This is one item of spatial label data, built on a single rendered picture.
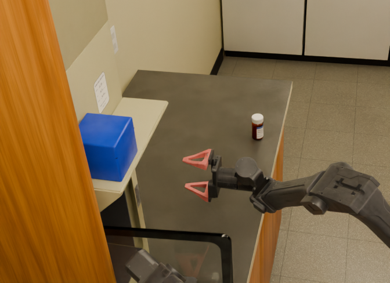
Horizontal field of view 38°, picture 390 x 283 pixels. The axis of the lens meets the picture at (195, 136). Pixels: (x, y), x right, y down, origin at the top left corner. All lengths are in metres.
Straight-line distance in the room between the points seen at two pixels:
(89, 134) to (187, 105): 1.25
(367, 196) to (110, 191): 0.48
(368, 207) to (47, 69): 0.62
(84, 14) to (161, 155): 1.01
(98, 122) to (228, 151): 1.00
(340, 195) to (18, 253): 0.65
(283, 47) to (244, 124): 2.25
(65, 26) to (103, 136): 0.22
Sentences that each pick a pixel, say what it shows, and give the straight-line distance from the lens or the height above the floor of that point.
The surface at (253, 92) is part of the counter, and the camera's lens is 2.39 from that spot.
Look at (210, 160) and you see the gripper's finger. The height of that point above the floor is 1.27.
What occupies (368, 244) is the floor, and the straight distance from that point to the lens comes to 3.07.
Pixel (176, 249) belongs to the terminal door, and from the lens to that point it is 1.21.
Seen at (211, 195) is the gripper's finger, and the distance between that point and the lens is 1.56.
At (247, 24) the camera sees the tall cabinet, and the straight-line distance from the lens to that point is 4.36.
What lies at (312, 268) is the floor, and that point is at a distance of 2.93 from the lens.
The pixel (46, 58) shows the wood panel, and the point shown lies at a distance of 0.87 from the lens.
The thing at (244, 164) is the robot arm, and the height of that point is 1.30.
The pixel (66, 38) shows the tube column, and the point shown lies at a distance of 1.10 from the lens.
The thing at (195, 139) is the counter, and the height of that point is 0.94.
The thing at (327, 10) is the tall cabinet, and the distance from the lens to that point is 4.24.
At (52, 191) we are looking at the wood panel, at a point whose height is 1.57.
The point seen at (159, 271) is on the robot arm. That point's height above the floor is 1.45.
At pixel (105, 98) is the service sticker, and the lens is 1.28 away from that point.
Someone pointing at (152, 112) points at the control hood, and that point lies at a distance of 1.30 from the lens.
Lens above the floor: 2.24
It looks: 37 degrees down
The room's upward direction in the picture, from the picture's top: 5 degrees counter-clockwise
